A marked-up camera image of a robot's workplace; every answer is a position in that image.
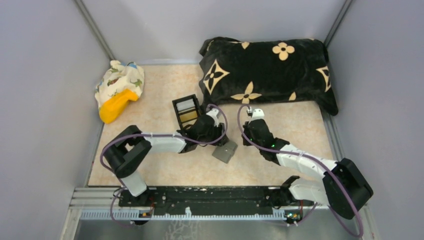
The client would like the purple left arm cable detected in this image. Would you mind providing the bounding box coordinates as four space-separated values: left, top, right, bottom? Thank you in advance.
99 103 229 228

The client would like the black floral pillow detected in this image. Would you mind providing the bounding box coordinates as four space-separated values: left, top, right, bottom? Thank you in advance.
199 37 339 116

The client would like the yellow cloth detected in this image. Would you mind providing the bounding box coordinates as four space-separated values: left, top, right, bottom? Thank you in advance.
99 89 139 124

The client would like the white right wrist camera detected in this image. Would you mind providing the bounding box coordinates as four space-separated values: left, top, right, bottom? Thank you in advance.
246 107 265 121

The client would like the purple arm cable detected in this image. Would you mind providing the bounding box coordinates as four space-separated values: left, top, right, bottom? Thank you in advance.
99 103 229 228
236 104 365 239

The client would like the black compartment tray box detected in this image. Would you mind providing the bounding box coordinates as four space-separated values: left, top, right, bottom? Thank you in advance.
171 94 203 129

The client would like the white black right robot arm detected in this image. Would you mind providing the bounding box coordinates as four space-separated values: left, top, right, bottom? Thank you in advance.
242 119 374 219

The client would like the grey card holder wallet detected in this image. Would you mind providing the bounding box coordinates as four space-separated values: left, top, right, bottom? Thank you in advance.
212 140 238 164

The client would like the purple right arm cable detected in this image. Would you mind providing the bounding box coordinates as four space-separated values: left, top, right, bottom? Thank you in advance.
236 104 365 239

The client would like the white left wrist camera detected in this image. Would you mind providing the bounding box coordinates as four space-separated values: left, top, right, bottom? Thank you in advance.
206 108 222 127

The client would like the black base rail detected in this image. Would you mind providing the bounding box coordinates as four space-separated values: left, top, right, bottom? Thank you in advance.
118 186 314 216

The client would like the dinosaur print cloth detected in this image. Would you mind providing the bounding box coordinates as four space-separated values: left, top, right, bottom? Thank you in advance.
94 60 145 108

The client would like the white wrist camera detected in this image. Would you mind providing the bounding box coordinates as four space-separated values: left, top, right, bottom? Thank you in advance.
206 108 222 127
246 107 265 121

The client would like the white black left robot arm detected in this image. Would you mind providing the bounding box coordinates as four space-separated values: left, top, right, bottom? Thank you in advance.
100 114 228 207

